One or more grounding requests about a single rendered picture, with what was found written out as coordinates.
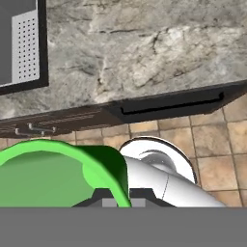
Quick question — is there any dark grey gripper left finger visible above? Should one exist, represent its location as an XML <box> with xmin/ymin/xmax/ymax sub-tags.
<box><xmin>72</xmin><ymin>188</ymin><xmax>121</xmax><ymax>208</ymax></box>

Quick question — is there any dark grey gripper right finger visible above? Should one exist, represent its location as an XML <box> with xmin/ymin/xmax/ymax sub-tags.
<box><xmin>128</xmin><ymin>188</ymin><xmax>177</xmax><ymax>208</ymax></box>

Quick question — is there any green cup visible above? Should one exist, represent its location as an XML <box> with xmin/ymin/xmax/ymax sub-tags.
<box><xmin>0</xmin><ymin>139</ymin><xmax>132</xmax><ymax>208</ymax></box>

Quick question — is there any dark sink with perforated panel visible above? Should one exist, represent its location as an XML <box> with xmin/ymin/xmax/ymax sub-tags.
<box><xmin>0</xmin><ymin>0</ymin><xmax>50</xmax><ymax>96</ymax></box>

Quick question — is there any white rounded cylinder object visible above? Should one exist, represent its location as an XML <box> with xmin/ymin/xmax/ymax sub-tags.
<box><xmin>119</xmin><ymin>136</ymin><xmax>227</xmax><ymax>208</ymax></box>

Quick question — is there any brown wooden cupboard front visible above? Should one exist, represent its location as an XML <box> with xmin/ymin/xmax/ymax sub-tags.
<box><xmin>0</xmin><ymin>103</ymin><xmax>124</xmax><ymax>139</ymax></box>

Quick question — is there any black dishwasher door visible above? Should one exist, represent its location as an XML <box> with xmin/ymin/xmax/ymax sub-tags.
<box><xmin>107</xmin><ymin>80</ymin><xmax>247</xmax><ymax>125</ymax></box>

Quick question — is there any silver bar handle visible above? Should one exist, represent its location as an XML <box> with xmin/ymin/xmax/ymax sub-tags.
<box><xmin>27</xmin><ymin>123</ymin><xmax>58</xmax><ymax>134</ymax></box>
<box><xmin>14</xmin><ymin>127</ymin><xmax>46</xmax><ymax>137</ymax></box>

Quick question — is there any black dishwasher handle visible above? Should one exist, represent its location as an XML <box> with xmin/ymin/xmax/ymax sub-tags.
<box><xmin>120</xmin><ymin>92</ymin><xmax>226</xmax><ymax>116</ymax></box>

